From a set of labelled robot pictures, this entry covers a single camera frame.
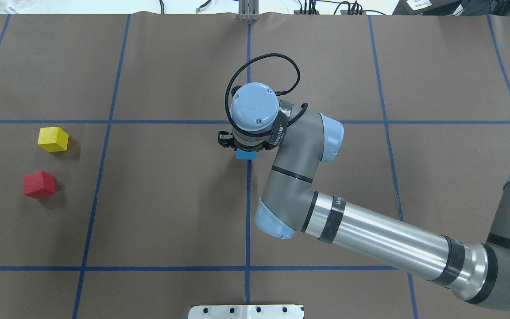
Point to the blue cube block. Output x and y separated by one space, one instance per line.
245 155

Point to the yellow cube block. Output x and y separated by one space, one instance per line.
53 139

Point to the red cube block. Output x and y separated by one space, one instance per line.
38 185

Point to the aluminium frame post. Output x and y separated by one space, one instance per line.
248 10

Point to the white central pedestal column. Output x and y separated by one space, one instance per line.
261 311

